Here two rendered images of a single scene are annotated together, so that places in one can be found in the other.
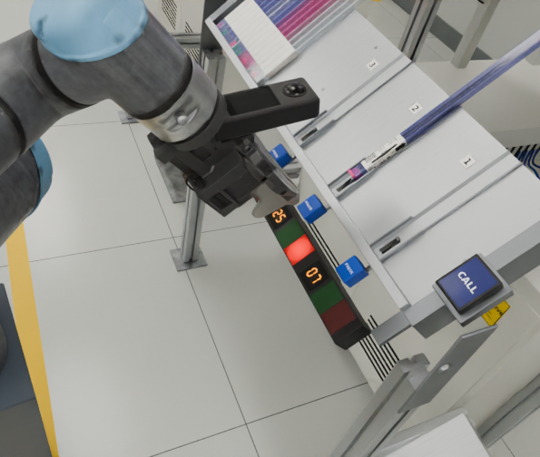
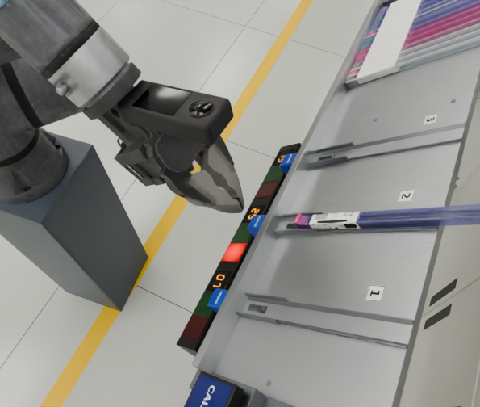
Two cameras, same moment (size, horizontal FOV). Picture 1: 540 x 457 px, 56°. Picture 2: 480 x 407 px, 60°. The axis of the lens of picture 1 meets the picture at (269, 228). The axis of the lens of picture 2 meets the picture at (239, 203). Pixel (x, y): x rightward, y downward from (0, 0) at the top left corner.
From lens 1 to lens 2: 44 cm
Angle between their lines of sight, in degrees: 38
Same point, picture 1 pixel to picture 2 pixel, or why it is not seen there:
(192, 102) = (69, 80)
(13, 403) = (31, 218)
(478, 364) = not seen: outside the picture
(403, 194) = (308, 274)
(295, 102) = (185, 120)
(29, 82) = not seen: outside the picture
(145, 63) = (13, 32)
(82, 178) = (306, 98)
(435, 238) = (279, 337)
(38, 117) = not seen: outside the picture
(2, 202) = (47, 94)
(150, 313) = not seen: hidden behind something
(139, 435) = (193, 293)
